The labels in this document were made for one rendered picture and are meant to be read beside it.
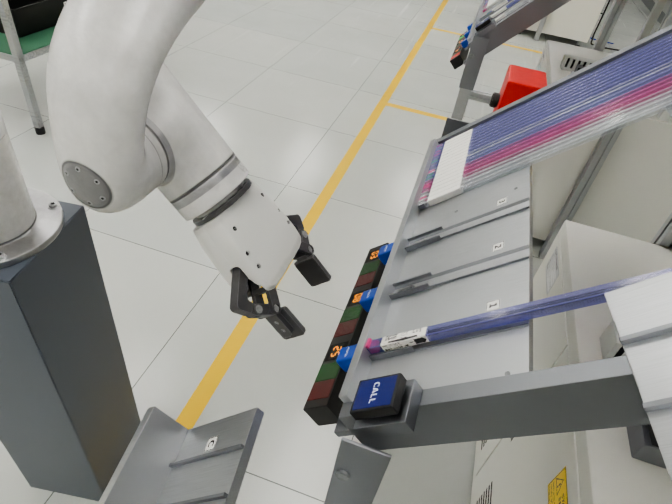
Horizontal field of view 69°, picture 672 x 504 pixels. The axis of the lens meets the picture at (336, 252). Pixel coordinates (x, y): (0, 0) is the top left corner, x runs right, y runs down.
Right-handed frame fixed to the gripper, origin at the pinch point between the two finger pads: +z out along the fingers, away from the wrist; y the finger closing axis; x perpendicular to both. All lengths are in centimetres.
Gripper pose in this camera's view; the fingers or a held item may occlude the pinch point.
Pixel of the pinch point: (305, 301)
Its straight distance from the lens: 57.9
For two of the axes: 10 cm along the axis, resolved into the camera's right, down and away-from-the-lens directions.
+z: 5.6, 7.4, 3.7
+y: -3.0, 6.0, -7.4
